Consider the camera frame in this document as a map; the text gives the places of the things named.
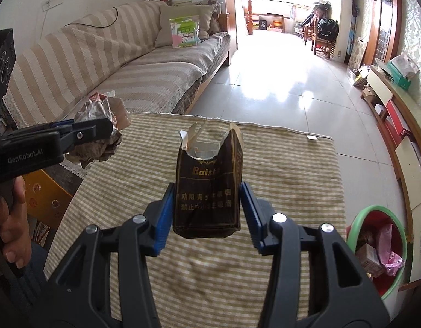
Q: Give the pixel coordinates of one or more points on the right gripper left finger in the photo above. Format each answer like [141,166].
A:
[78,292]

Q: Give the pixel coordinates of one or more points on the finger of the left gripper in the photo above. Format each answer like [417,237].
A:
[64,129]
[88,131]

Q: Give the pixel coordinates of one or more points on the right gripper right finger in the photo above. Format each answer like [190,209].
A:
[315,279]

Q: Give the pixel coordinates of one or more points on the brown paper ball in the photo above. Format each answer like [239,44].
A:
[106,115]

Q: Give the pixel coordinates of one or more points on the long pink snack wrapper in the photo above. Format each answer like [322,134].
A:
[391,261]

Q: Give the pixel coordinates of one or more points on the dark brown cigarette pack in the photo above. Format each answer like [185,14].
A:
[208,180]

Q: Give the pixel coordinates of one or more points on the green red trash bin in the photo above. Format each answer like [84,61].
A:
[365,229]

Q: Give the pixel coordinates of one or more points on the person's left hand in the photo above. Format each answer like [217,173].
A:
[14,227]

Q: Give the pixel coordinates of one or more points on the blue grey carton box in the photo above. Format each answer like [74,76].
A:
[369,259]

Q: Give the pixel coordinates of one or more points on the striped beige sofa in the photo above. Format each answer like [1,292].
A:
[109,50]

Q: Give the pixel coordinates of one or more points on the striped green tablecloth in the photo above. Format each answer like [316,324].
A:
[207,282]

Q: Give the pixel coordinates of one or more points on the beige sofa cushion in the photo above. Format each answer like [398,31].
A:
[205,13]

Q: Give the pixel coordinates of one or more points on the green pink snack bag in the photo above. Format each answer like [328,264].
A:
[185,31]

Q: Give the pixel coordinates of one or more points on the long wooden tv cabinet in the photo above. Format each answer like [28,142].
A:
[399,122]

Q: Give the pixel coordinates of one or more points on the wooden dining chair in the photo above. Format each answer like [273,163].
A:
[319,44]

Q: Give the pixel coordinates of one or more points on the white wall socket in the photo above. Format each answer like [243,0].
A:
[49,4]

